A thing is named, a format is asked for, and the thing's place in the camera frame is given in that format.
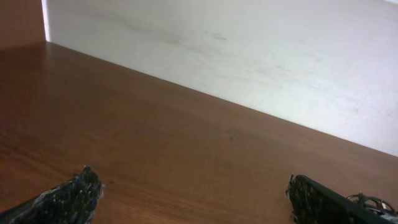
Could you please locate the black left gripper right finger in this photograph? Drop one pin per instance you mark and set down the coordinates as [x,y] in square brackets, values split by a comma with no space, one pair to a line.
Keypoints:
[312,202]

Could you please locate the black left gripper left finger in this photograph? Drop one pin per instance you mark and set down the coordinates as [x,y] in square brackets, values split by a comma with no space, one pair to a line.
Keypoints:
[71,202]

